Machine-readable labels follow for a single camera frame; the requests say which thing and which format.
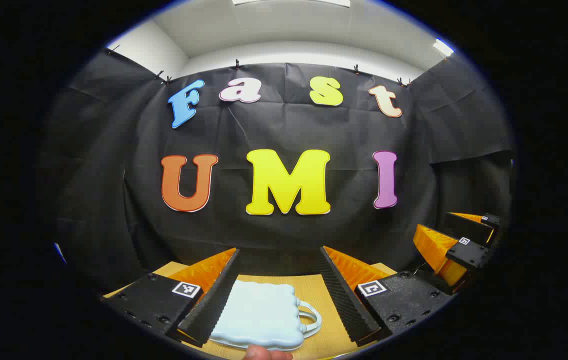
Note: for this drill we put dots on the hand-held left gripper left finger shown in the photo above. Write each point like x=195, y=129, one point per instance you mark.
x=216, y=300

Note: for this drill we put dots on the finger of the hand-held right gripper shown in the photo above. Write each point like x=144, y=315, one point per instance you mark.
x=469, y=254
x=469, y=227

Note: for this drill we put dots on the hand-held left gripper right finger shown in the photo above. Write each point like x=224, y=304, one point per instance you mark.
x=344, y=300

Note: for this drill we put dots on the light blue suitcase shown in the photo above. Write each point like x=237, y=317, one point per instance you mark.
x=258, y=310

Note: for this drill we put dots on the black backdrop cloth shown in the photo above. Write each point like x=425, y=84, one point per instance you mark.
x=284, y=235

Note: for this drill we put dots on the ceiling light panel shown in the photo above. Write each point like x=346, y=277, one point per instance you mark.
x=443, y=47

